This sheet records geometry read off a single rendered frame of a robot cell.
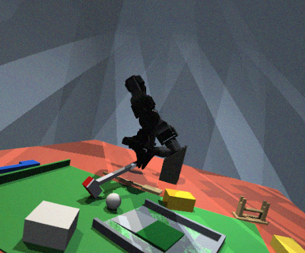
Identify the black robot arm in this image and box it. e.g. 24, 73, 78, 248
125, 75, 184, 155

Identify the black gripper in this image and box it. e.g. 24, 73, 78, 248
122, 127, 171, 170

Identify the white golf ball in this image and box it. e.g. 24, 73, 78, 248
106, 193, 121, 209

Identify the green flat mat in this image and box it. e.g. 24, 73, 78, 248
0, 165, 269, 253

